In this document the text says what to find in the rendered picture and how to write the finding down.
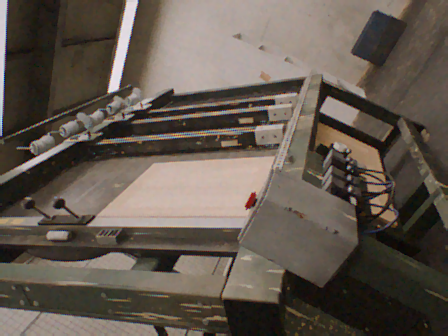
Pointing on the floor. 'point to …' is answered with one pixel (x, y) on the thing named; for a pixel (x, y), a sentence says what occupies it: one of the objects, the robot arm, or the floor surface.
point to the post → (400, 278)
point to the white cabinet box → (252, 65)
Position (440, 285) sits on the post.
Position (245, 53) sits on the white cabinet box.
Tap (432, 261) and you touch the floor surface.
